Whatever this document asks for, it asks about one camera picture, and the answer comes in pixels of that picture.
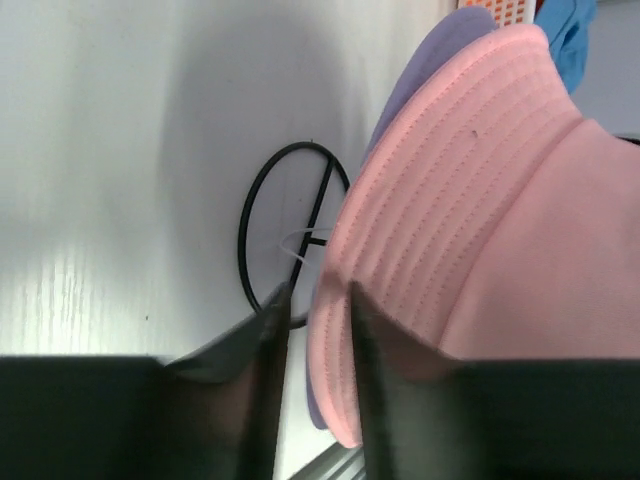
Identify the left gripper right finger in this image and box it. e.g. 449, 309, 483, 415
348, 283, 639, 479

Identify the white plastic basket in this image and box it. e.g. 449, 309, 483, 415
456, 0, 538, 27

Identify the purple bucket hat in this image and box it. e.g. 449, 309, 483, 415
305, 6, 498, 430

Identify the black wire hat stand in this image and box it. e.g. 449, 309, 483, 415
237, 140, 352, 330

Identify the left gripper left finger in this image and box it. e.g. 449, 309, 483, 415
1, 286, 291, 479

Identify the pink bucket hat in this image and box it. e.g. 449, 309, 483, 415
308, 24, 639, 448

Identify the blue bucket hat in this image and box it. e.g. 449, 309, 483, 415
534, 0, 597, 94

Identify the aluminium mounting rail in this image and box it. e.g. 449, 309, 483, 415
291, 443, 366, 480

